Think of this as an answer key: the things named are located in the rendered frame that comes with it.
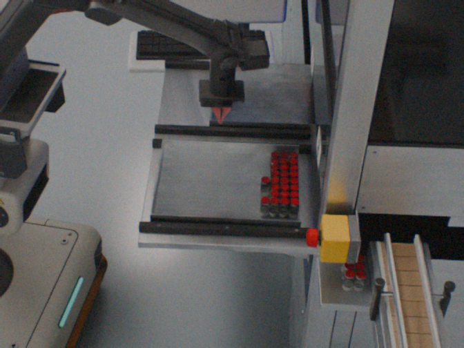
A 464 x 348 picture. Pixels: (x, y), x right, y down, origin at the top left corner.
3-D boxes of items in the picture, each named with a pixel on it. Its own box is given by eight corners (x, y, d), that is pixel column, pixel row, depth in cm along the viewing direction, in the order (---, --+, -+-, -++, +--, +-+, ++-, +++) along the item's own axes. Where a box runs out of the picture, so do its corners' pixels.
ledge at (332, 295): (380, 264, 175) (380, 259, 173) (387, 312, 165) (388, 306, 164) (316, 262, 175) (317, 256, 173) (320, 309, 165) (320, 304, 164)
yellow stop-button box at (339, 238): (352, 237, 167) (356, 215, 162) (355, 264, 162) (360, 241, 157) (316, 236, 167) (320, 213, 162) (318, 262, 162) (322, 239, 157)
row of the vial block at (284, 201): (287, 165, 194) (288, 151, 191) (288, 218, 181) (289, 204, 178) (278, 164, 194) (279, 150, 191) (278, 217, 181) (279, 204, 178)
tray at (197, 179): (297, 155, 197) (299, 145, 195) (300, 232, 178) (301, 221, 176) (163, 149, 198) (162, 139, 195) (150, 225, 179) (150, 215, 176)
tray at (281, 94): (334, 75, 222) (335, 65, 220) (340, 135, 203) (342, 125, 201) (214, 70, 222) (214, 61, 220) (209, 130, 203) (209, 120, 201)
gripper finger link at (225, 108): (230, 132, 182) (232, 101, 175) (199, 131, 181) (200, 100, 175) (229, 112, 187) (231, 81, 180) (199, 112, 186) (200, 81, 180)
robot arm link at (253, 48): (216, 20, 164) (224, 57, 161) (269, 15, 166) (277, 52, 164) (209, 47, 175) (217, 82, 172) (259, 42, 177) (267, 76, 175)
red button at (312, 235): (323, 237, 165) (324, 224, 162) (324, 252, 162) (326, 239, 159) (304, 236, 165) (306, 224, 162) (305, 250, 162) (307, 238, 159)
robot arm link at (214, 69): (208, 41, 170) (213, 56, 166) (238, 37, 172) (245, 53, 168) (207, 66, 175) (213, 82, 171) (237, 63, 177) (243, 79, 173)
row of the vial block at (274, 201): (278, 164, 194) (279, 150, 191) (278, 217, 181) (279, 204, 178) (269, 164, 194) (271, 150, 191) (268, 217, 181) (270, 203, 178)
